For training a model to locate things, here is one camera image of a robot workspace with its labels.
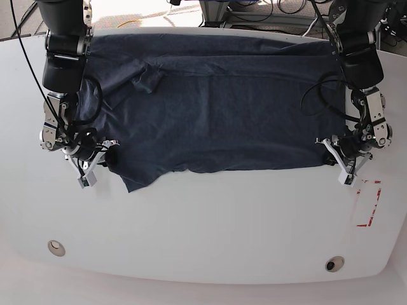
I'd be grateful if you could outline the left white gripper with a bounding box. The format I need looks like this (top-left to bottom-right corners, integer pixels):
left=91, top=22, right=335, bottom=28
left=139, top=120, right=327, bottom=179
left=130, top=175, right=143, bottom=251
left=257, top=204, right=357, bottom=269
left=315, top=135, right=373, bottom=187

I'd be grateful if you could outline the right table grommet hole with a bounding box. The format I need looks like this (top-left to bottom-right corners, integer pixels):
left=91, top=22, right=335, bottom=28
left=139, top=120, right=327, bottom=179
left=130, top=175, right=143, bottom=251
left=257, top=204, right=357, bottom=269
left=325, top=256, right=345, bottom=273

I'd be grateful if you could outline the aluminium frame rail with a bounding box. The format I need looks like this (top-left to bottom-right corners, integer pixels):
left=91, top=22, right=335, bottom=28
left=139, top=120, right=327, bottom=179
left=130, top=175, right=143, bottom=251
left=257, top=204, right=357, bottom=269
left=199, top=1, right=323, bottom=32

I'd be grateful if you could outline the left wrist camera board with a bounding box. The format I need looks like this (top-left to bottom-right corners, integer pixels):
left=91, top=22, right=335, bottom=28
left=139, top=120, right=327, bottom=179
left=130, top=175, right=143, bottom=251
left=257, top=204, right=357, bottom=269
left=338, top=173, right=355, bottom=187

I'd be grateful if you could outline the dark blue t-shirt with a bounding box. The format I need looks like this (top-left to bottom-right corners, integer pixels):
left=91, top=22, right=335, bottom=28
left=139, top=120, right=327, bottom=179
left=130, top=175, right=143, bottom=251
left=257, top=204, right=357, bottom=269
left=76, top=34, right=345, bottom=191

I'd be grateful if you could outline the table grommet hole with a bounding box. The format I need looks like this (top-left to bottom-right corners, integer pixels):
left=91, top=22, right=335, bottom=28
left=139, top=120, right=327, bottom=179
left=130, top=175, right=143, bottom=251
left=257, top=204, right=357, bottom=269
left=47, top=240, right=66, bottom=257
left=325, top=256, right=345, bottom=273

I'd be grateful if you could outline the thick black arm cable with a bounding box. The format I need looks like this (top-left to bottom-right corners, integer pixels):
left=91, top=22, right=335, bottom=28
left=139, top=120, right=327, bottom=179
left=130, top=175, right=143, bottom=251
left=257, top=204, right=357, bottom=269
left=300, top=0, right=357, bottom=123

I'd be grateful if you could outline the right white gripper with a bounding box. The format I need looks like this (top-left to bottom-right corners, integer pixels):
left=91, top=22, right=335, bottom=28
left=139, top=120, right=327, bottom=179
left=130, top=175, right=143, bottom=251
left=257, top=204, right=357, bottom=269
left=64, top=140, right=119, bottom=180

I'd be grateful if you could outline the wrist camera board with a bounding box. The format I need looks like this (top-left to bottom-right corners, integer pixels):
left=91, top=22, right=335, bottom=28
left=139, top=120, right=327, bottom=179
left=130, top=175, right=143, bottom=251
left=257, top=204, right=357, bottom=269
left=338, top=173, right=355, bottom=187
left=78, top=176, right=97, bottom=189

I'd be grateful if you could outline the yellow cable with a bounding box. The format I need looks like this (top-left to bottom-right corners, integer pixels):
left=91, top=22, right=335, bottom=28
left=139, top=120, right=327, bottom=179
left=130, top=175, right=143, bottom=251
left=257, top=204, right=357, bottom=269
left=116, top=18, right=142, bottom=29

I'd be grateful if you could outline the red tape rectangle marking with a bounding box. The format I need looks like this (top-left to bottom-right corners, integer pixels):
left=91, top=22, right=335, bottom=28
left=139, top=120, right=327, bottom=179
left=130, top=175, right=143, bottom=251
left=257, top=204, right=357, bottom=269
left=353, top=180, right=383, bottom=227

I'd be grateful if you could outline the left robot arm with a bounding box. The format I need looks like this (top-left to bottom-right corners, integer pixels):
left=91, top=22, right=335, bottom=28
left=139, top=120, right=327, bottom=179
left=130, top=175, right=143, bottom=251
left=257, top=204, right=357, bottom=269
left=317, top=1, right=392, bottom=186

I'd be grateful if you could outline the left table grommet hole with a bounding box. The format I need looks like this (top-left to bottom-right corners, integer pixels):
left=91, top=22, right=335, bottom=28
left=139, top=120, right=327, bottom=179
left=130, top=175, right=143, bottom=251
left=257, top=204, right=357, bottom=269
left=47, top=240, right=66, bottom=257

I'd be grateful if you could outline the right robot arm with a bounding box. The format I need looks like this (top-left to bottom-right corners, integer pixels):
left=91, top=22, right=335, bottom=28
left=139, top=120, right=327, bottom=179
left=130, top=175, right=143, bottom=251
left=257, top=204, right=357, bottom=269
left=37, top=1, right=118, bottom=188

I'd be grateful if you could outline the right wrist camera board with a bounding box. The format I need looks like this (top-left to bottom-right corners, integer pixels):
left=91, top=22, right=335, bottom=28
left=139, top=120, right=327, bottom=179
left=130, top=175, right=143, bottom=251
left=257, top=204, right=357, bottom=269
left=78, top=176, right=97, bottom=189

